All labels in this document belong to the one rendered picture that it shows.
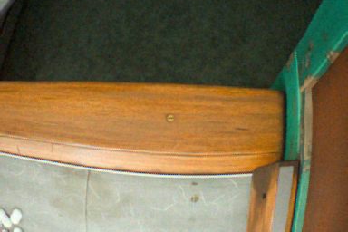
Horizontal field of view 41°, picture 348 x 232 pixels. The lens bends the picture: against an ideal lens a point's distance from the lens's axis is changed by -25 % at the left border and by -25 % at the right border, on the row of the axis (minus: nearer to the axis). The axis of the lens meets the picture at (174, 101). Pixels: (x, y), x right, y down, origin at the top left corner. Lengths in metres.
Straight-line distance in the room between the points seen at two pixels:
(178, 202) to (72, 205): 0.16
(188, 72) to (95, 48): 0.27
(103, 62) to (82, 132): 0.84
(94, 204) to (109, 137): 0.11
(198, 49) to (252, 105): 0.84
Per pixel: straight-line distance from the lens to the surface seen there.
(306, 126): 0.69
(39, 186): 0.79
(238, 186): 0.79
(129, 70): 1.59
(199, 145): 0.77
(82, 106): 0.78
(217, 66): 1.60
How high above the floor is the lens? 1.51
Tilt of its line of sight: 75 degrees down
